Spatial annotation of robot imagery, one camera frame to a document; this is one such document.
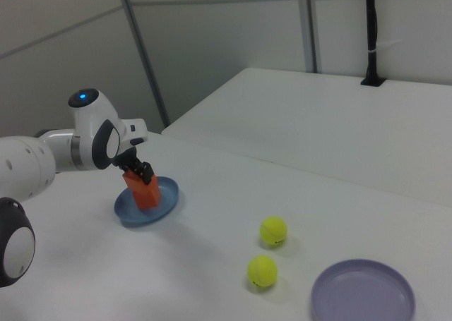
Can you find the lavender plate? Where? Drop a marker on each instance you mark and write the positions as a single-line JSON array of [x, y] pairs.
[[360, 292]]

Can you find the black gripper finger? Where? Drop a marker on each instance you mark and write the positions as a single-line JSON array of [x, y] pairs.
[[145, 173]]

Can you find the blue plate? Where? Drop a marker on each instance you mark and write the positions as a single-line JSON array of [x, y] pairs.
[[166, 201]]

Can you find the yellow tennis ball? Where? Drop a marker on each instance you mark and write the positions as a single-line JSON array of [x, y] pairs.
[[262, 271], [273, 231]]

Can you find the black pole stand with clamp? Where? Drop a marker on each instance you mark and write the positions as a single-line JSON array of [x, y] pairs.
[[371, 35]]

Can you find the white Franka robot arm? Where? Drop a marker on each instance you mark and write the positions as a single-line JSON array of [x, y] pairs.
[[21, 166]]

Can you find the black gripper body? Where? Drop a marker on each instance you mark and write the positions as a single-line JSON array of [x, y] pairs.
[[126, 158]]

